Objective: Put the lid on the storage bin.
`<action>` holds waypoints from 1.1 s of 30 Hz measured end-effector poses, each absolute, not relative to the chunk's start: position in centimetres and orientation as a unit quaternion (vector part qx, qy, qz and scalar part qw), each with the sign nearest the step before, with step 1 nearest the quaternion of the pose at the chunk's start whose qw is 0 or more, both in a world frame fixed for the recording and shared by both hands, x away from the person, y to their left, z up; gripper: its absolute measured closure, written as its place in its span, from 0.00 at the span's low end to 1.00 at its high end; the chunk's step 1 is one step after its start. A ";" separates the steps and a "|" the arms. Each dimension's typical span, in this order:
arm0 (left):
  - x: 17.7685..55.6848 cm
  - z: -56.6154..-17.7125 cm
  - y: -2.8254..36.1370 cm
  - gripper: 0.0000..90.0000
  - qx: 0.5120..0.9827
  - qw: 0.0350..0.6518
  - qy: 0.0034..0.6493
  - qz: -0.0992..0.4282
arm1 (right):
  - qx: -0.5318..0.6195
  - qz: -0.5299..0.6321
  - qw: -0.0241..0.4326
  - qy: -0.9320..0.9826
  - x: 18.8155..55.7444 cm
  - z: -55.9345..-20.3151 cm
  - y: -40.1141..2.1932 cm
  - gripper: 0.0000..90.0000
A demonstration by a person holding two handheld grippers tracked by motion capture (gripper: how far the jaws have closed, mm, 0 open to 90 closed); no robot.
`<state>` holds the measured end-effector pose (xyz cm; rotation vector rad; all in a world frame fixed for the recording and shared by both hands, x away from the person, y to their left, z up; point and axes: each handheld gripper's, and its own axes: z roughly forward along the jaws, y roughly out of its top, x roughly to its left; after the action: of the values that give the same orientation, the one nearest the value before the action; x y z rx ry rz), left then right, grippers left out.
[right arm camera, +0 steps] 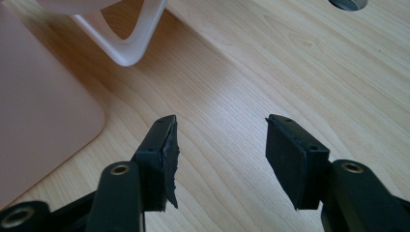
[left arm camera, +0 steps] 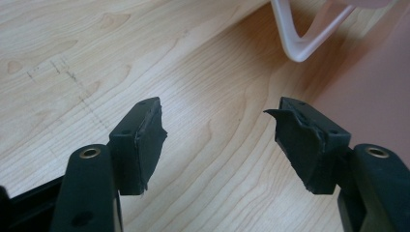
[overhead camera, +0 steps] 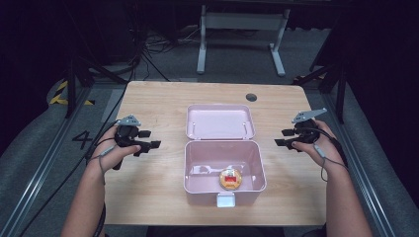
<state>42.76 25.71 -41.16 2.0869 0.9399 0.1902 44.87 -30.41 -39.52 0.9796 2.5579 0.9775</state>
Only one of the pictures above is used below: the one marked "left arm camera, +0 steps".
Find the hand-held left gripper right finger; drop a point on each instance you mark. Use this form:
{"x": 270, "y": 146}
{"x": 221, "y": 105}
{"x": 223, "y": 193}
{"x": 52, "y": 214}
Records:
{"x": 322, "y": 151}

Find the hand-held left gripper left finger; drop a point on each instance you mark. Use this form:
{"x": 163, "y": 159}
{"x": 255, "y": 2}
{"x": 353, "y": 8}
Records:
{"x": 129, "y": 154}

